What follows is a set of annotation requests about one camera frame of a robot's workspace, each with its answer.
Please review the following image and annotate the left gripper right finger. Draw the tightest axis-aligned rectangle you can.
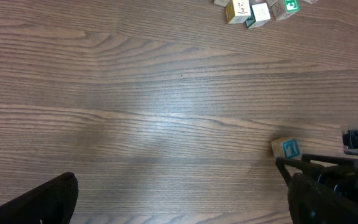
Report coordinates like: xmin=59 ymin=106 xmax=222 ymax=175
xmin=288 ymin=173 xmax=358 ymax=224

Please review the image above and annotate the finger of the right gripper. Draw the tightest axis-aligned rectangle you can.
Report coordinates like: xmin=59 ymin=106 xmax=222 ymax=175
xmin=301 ymin=154 xmax=358 ymax=166
xmin=275 ymin=157 xmax=324 ymax=187

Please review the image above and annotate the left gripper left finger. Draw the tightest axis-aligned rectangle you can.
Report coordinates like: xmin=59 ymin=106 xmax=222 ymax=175
xmin=0 ymin=172 xmax=79 ymax=224

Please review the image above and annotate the blue block letter L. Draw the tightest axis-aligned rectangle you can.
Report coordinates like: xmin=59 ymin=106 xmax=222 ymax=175
xmin=271 ymin=138 xmax=301 ymax=159

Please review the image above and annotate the green block letter B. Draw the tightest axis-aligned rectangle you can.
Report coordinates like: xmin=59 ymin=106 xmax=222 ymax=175
xmin=303 ymin=0 xmax=317 ymax=4

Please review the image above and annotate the white block right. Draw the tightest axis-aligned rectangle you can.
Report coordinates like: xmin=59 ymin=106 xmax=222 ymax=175
xmin=246 ymin=2 xmax=271 ymax=29

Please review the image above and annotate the white block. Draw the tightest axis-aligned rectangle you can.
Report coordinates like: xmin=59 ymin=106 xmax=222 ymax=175
xmin=246 ymin=2 xmax=271 ymax=29
xmin=225 ymin=0 xmax=251 ymax=24

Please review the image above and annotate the green block in cluster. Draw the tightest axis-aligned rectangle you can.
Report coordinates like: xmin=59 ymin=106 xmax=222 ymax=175
xmin=272 ymin=0 xmax=300 ymax=21

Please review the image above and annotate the yellow block lower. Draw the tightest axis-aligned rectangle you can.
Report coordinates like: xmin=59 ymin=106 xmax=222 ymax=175
xmin=265 ymin=0 xmax=279 ymax=7

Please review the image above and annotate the white block left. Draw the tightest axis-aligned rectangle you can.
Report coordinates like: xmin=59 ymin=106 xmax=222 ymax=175
xmin=225 ymin=0 xmax=251 ymax=24

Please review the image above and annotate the red block letter E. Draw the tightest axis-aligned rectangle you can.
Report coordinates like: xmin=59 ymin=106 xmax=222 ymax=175
xmin=249 ymin=0 xmax=266 ymax=5

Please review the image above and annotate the red block with circle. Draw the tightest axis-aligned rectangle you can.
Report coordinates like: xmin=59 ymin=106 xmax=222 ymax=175
xmin=213 ymin=0 xmax=230 ymax=7

